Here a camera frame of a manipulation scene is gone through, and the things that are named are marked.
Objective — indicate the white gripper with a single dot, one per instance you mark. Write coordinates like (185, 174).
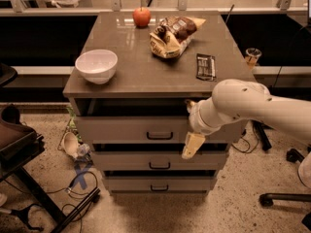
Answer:
(195, 120)

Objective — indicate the grey top drawer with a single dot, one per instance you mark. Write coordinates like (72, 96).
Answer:
(133, 129)

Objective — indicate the grey drawer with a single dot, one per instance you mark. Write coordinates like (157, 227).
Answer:
(156, 160)
(133, 129)
(159, 184)

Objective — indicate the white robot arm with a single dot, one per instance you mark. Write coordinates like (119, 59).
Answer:
(234, 100)

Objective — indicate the grey drawer cabinet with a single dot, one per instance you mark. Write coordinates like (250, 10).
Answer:
(147, 86)

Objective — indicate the grey middle drawer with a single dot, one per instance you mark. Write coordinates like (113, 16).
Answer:
(156, 160)

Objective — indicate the grey bottom drawer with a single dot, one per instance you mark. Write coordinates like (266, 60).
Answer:
(159, 184)

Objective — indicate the black snack bar wrapper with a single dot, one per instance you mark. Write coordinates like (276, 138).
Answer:
(205, 67)

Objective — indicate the black stand leg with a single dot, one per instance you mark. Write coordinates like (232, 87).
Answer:
(262, 136)

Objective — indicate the brown yellow chip bag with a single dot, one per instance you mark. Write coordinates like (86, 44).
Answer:
(173, 34)

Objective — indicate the plastic cup with drink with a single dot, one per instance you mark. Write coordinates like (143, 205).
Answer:
(252, 56)

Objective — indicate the white bowl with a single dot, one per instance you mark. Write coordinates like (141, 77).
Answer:
(97, 66)

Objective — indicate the red apple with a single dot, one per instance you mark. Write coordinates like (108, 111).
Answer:
(141, 16)

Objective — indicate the white cup on floor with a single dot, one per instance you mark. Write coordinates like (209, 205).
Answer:
(70, 144)

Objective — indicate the dark chair at left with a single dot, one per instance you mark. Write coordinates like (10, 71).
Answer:
(19, 144)

